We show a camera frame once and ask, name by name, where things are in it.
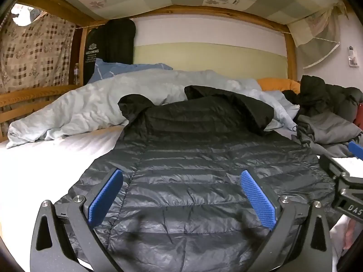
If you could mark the black hanging garment bag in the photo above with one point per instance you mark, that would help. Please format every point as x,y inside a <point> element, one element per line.
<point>113,42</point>

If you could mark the grey jacket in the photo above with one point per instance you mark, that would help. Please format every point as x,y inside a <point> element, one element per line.
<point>326,127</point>

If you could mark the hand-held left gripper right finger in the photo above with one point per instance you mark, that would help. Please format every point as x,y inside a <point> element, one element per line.
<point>258,201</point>

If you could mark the wooden bunk bed frame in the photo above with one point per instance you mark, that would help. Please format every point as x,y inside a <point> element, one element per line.
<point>34,92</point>

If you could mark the black quilted down jacket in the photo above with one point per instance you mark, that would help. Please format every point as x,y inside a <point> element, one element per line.
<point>198,153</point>

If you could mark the small white wall holder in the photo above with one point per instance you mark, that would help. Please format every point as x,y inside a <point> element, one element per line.
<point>352,58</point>

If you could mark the black puffer coat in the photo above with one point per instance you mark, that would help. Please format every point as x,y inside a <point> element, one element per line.
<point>320,96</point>

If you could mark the orange pillow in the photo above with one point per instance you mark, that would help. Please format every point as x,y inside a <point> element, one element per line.
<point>279,84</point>

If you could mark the blue pillow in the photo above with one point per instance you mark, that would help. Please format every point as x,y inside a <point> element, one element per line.
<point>113,69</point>

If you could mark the pale hanging net cloth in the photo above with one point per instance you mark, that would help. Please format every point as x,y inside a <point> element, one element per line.
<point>314,31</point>

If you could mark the clear bottle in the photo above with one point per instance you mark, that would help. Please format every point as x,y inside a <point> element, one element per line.
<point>76,73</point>

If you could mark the light blue duvet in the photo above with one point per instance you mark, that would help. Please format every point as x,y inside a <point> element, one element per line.
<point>85,107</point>

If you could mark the white bed sheet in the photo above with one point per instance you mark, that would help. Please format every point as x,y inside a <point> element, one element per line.
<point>42,164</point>

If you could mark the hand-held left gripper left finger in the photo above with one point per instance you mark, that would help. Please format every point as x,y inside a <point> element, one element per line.
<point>105,198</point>

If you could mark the red cloth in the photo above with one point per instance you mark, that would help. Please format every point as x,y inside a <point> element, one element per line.
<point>359,113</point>

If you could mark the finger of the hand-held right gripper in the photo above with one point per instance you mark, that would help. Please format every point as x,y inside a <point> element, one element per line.
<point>356,150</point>

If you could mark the patterned checked curtain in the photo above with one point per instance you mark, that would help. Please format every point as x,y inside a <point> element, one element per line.
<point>37,53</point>

